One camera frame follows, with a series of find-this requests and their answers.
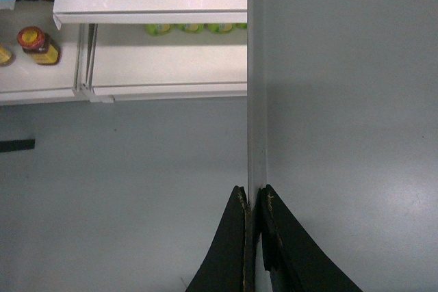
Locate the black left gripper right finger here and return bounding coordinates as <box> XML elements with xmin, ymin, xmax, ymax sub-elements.
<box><xmin>257</xmin><ymin>185</ymin><xmax>361</xmax><ymax>291</ymax></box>

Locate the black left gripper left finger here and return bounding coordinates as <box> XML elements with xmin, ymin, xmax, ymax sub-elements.
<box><xmin>186</xmin><ymin>186</ymin><xmax>255</xmax><ymax>292</ymax></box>

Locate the grey silver serving tray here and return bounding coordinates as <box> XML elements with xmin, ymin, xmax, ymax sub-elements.
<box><xmin>248</xmin><ymin>0</ymin><xmax>437</xmax><ymax>291</ymax></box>

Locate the white metal shelf unit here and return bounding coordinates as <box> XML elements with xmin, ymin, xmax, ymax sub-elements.
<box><xmin>1</xmin><ymin>0</ymin><xmax>247</xmax><ymax>105</ymax></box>

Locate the red lid sauce jar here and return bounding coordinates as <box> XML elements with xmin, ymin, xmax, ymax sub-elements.
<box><xmin>16</xmin><ymin>26</ymin><xmax>61</xmax><ymax>66</ymax></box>

